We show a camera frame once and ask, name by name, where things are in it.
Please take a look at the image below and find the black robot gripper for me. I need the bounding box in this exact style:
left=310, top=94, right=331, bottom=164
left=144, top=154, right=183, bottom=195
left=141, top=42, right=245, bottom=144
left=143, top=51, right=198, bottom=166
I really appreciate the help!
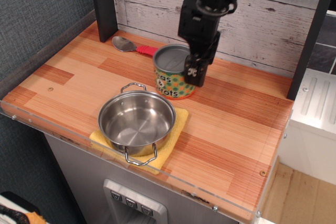
left=178, top=0, right=220, bottom=87

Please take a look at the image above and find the green peas and carrots can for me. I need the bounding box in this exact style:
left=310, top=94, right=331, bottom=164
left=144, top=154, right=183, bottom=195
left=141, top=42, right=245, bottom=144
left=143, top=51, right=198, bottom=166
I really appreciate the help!
left=153, top=44, right=195, bottom=100

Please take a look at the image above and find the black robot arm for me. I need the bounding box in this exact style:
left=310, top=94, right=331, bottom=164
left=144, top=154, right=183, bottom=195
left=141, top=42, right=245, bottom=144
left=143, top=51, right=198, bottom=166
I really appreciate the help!
left=178, top=0, right=237, bottom=87

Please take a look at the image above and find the stainless steel pot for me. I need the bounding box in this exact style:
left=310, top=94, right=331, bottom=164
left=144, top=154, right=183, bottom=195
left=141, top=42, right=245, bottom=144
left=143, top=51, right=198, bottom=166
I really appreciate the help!
left=98, top=82, right=176, bottom=166

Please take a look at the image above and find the yellow cloth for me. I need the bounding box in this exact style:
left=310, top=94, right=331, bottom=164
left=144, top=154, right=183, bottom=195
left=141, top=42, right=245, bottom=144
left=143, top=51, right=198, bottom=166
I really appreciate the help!
left=89, top=108, right=189, bottom=175

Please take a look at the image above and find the white toy sink unit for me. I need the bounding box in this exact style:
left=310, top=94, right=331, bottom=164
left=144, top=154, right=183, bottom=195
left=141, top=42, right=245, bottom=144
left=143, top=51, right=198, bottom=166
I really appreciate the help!
left=277, top=10, right=336, bottom=186

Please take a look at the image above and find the grey cabinet front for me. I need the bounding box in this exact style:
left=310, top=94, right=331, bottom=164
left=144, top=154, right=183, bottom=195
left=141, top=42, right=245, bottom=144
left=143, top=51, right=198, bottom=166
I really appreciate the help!
left=45, top=134, right=236, bottom=223

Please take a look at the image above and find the silver dispenser panel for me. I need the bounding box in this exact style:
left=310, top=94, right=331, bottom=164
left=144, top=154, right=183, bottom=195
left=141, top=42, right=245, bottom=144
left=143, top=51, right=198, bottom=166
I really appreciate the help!
left=103, top=179, right=168, bottom=223

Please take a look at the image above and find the black and orange object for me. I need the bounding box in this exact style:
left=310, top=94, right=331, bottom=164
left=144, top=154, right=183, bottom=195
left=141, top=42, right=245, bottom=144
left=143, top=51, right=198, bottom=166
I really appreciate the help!
left=1, top=191, right=48, bottom=223

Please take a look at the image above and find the spoon with red handle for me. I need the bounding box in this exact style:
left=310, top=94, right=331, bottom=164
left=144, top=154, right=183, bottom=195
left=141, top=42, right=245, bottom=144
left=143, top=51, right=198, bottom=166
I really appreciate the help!
left=111, top=36, right=158, bottom=56

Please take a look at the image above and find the black vertical post left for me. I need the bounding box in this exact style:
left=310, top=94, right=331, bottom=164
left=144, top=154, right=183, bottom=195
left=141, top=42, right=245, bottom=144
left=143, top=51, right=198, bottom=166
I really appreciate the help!
left=93, top=0, right=118, bottom=42

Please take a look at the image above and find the black vertical post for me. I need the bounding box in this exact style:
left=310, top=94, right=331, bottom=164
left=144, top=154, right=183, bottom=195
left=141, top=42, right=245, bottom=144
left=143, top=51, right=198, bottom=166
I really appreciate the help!
left=93, top=0, right=118, bottom=42
left=287, top=0, right=331, bottom=101

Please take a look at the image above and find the black vertical post right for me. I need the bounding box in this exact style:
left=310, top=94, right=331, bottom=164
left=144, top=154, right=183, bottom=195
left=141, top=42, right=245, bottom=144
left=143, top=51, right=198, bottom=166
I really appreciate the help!
left=287, top=0, right=331, bottom=101

